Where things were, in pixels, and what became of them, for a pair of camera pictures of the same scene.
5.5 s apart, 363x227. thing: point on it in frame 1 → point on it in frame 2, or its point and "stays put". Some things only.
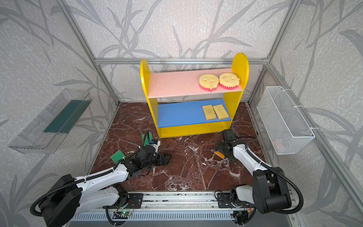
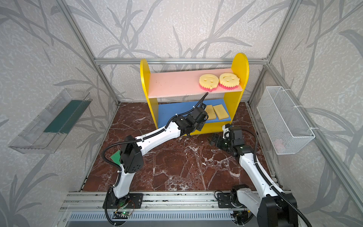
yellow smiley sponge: (229, 81) stays put
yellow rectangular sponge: (221, 112) stays put
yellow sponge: (209, 112) stays put
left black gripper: (160, 159) → (200, 119)
